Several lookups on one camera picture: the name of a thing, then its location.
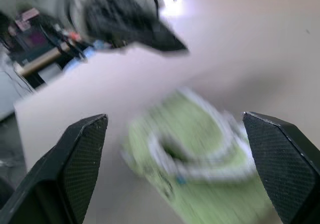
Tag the green white-edged cloth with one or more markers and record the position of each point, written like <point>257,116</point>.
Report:
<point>200,143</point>

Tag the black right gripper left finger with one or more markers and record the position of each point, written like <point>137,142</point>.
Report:
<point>72,169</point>

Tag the brass coloured cylinder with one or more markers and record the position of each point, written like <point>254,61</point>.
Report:
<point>42,59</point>

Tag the light blue object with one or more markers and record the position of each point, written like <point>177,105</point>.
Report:
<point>82,54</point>

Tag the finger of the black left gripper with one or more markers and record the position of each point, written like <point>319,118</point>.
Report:
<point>170,37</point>

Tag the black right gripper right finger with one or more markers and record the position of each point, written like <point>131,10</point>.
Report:
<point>285,164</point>

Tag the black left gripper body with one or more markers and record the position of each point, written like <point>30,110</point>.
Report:
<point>117,16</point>

